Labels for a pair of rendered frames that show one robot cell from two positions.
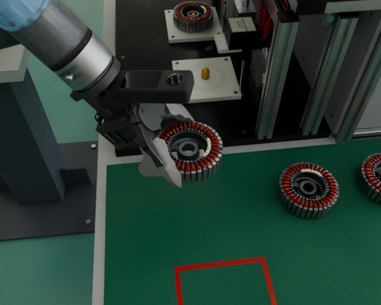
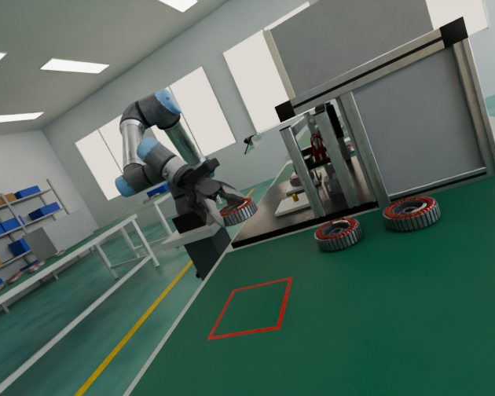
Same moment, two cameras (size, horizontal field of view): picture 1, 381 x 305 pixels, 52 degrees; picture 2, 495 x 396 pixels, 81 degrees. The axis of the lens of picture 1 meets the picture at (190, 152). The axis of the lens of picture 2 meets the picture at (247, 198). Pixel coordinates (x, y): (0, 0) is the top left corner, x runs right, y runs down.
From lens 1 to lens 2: 57 cm
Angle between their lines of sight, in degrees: 46
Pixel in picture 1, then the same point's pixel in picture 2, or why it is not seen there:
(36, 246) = not seen: hidden behind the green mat
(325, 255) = (339, 269)
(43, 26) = (152, 154)
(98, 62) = (176, 165)
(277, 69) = (298, 161)
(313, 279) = (322, 283)
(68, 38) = (162, 157)
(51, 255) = not seen: hidden behind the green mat
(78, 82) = (169, 176)
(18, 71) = (210, 229)
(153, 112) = (208, 188)
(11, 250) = not seen: hidden behind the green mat
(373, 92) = (379, 157)
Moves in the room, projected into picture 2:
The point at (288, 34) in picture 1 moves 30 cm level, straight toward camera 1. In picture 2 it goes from (290, 137) to (219, 178)
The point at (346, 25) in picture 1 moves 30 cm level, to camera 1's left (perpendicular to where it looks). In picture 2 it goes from (322, 119) to (232, 157)
